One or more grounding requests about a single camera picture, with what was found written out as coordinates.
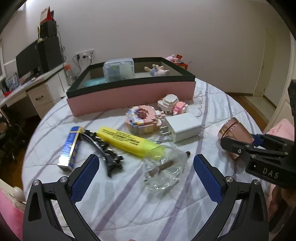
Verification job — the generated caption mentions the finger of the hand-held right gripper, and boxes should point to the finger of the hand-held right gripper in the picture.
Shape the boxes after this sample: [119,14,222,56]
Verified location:
[220,137,290,163]
[253,133,296,151]

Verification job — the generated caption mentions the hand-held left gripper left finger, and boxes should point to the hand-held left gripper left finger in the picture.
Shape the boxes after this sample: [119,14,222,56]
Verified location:
[23,153,102,241]

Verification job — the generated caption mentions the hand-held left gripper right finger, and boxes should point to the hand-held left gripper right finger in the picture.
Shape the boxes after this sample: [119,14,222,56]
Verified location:
[193,154,270,241]

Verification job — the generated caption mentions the rose gold metal cup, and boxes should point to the rose gold metal cup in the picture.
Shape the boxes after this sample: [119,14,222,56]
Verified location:
[217,117,255,161]

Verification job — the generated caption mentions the blue gold slim box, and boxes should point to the blue gold slim box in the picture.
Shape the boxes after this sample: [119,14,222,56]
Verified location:
[57,126,83,171]

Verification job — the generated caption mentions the black claw hair clip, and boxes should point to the black claw hair clip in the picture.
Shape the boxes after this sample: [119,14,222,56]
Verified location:
[81,129,124,178]

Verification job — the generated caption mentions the clear glass bottle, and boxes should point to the clear glass bottle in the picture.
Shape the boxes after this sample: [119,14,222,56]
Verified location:
[142,145,190,196]

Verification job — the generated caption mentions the yellow highlighter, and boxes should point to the yellow highlighter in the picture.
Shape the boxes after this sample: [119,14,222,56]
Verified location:
[96,127,166,161]

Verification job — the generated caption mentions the white wall charger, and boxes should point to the white wall charger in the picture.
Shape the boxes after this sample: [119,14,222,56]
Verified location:
[158,113,203,143]

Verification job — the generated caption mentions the white pink building block figure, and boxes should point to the white pink building block figure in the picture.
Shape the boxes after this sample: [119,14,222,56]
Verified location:
[158,94,188,115]

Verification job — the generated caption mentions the pink building block donut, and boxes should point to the pink building block donut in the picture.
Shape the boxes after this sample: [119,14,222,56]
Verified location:
[125,105,166,135]

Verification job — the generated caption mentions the pink box with black rim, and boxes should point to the pink box with black rim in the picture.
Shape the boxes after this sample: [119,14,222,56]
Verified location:
[66,57,196,116]

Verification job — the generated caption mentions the small plush doll blue dress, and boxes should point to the small plush doll blue dress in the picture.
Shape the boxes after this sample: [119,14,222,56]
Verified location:
[144,65,171,77]

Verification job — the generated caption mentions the clear plastic storage box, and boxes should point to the clear plastic storage box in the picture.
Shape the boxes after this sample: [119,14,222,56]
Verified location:
[103,58,135,83]

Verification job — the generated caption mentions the pink bed quilt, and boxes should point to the pink bed quilt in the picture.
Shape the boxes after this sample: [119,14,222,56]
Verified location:
[266,118,295,138]

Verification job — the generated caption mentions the white striped quilted table cover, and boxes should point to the white striped quilted table cover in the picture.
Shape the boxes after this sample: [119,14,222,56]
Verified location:
[22,77,273,241]

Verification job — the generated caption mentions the white round object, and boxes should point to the white round object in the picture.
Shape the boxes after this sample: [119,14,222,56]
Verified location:
[10,186,25,202]

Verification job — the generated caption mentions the white wardrobe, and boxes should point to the white wardrobe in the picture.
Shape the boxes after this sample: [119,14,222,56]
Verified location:
[276,32,296,122]

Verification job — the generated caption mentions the white door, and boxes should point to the white door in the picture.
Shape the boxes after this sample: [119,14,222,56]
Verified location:
[252,28,278,98]

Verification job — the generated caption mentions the bright pink cushion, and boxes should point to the bright pink cushion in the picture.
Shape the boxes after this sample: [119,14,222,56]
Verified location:
[0,178,26,241]

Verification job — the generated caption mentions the black office chair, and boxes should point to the black office chair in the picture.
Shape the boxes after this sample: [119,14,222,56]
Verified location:
[0,108,28,163]

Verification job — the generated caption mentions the white desk with drawers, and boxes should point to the white desk with drawers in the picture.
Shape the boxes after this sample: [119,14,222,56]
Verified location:
[0,64,68,119]

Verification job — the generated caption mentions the clear bottle with red cap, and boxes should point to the clear bottle with red cap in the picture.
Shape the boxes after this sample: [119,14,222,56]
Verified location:
[64,64,76,86]

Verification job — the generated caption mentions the blue white box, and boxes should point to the blue white box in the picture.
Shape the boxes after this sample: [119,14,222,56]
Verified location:
[6,74,19,90]

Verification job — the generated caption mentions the black computer tower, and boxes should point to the black computer tower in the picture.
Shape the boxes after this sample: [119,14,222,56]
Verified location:
[38,36,64,73]

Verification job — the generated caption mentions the black computer monitor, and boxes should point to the black computer monitor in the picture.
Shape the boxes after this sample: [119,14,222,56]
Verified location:
[16,41,43,79]

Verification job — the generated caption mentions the black speaker box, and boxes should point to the black speaker box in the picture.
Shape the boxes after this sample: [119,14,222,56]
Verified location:
[40,20,58,39]

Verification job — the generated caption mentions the white red desk calendar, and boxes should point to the white red desk calendar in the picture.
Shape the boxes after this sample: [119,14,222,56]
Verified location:
[40,7,55,24]

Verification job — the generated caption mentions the black power cables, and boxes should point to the black power cables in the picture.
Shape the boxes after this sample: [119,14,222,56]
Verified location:
[72,54,93,77]

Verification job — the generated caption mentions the white wall outlet strip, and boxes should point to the white wall outlet strip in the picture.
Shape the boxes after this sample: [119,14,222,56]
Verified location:
[75,49,95,58]

